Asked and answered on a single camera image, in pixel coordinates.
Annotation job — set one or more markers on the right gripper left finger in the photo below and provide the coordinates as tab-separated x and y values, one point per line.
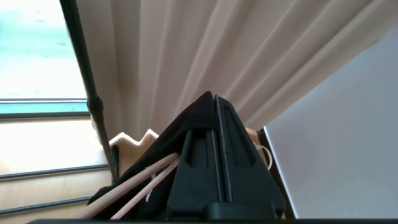
186	186

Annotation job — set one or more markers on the window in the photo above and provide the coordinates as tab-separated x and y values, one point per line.
37	46

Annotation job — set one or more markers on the beige curtain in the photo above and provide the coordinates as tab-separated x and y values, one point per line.
217	46

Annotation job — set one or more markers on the black garment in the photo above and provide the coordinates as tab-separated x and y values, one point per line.
192	115

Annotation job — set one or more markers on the white laundry basket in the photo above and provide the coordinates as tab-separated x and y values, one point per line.
270	157

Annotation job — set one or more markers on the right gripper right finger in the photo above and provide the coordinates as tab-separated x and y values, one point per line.
258	186

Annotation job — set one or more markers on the black clothes rack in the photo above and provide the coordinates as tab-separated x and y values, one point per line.
81	62

